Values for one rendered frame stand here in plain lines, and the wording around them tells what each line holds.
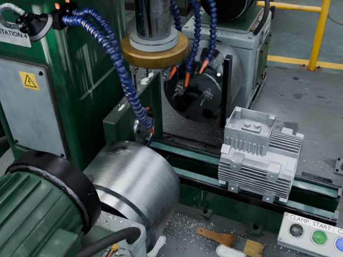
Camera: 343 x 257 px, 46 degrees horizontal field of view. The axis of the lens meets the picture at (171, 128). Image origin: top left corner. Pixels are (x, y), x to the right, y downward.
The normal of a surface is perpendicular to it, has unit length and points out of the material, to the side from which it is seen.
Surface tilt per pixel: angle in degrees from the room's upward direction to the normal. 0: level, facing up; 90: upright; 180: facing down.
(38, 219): 41
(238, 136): 90
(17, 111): 90
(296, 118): 0
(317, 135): 0
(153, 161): 32
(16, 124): 90
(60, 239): 0
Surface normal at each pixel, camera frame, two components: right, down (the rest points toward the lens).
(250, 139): -0.40, 0.59
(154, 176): 0.56, -0.45
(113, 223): -0.03, -0.78
